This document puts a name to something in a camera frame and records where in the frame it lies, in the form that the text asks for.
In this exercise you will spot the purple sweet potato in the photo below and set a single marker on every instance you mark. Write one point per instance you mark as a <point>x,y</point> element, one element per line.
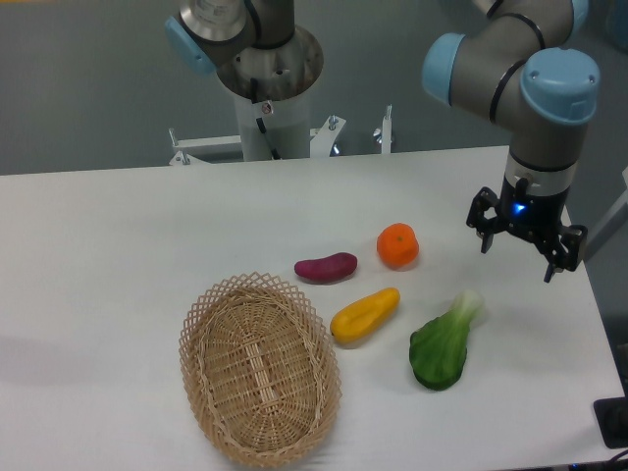
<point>328,269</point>

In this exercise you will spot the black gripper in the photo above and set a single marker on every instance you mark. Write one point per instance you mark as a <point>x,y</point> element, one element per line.
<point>530,207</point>

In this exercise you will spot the yellow vegetable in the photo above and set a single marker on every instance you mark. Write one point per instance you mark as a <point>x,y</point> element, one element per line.
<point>364,316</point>

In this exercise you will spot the white metal table bracket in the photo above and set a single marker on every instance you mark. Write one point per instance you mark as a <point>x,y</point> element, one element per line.
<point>267,133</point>

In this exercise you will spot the woven wicker basket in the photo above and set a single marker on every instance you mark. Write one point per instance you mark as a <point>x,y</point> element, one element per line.
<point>259,370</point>

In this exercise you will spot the green bok choy vegetable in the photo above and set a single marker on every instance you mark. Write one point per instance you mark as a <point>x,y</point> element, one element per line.
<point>437,351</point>

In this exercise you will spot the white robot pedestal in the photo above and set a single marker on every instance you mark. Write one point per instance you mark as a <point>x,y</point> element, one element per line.
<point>271,91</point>

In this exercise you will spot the orange fruit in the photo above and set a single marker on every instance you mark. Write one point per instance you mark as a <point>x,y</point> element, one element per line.
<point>397,245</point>

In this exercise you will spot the white frame leg right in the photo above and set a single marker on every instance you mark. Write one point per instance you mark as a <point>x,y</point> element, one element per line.
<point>611,221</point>

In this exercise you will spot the black device at table edge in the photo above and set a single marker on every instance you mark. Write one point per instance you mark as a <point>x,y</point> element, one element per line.
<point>611,414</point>

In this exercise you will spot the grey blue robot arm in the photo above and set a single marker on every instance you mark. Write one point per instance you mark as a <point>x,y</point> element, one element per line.
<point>516,73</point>

